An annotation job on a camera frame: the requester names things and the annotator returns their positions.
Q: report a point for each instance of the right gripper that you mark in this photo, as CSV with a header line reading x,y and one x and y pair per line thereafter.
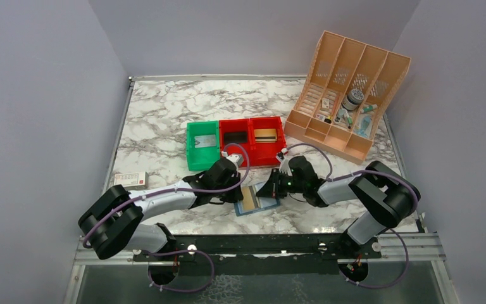
x,y
272,187

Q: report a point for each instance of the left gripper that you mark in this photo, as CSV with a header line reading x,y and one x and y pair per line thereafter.
x,y
235,196

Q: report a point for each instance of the blue leather card holder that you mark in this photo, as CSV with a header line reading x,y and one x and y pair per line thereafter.
x,y
264,203

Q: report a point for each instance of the gold credit card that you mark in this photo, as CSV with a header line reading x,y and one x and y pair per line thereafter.
x,y
265,135
249,202

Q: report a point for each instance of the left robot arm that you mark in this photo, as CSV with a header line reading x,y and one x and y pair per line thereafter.
x,y
115,222

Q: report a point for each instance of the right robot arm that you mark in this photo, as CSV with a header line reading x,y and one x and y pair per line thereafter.
x,y
387,197

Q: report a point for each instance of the silver card in bin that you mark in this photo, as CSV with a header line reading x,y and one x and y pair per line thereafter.
x,y
205,141

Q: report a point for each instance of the black card in bin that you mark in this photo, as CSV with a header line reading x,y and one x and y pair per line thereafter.
x,y
237,137

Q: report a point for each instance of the green plastic bin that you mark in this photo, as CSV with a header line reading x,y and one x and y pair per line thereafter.
x,y
199,159

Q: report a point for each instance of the middle red plastic bin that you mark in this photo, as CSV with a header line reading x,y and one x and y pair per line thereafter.
x,y
233,125

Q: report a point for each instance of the red plastic bin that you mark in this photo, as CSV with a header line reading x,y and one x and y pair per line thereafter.
x,y
264,153
233,125

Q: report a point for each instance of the right red plastic bin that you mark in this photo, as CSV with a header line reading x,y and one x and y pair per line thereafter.
x,y
264,153

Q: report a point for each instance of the small white red box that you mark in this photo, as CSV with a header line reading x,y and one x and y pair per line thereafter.
x,y
134,180

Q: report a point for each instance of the small items in organizer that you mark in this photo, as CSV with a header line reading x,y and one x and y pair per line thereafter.
x,y
333,112

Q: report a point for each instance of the light blue packet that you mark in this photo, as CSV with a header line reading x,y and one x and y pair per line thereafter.
x,y
363,126

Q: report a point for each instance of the round grey jar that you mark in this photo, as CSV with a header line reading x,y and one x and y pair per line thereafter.
x,y
353,99

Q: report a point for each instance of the green tipped tube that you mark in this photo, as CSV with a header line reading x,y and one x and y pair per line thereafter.
x,y
369,108

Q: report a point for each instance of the peach desk organizer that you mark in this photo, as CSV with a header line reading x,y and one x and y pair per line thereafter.
x,y
340,64

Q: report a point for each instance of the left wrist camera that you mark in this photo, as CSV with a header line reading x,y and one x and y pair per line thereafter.
x,y
235,158

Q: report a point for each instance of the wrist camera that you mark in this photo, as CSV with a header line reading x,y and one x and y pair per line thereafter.
x,y
235,158
282,157

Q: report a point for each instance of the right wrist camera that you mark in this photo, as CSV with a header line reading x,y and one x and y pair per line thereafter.
x,y
282,157

